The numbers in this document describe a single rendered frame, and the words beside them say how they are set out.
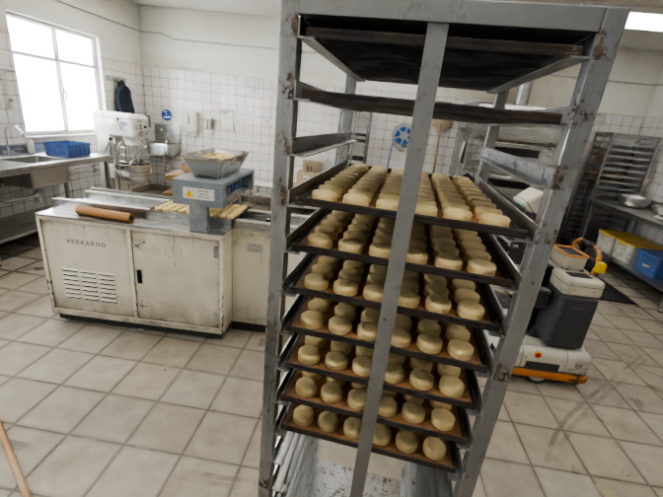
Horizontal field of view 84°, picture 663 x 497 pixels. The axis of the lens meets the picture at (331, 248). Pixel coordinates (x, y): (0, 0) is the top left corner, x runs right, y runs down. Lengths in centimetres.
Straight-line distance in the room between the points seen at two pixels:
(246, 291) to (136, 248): 79
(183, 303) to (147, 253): 42
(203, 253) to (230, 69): 477
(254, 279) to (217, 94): 474
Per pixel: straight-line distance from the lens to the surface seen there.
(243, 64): 690
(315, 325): 79
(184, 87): 728
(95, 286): 310
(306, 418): 96
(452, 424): 90
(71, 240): 306
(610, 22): 68
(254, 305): 286
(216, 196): 244
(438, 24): 65
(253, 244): 266
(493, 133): 126
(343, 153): 126
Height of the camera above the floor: 165
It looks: 20 degrees down
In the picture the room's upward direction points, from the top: 6 degrees clockwise
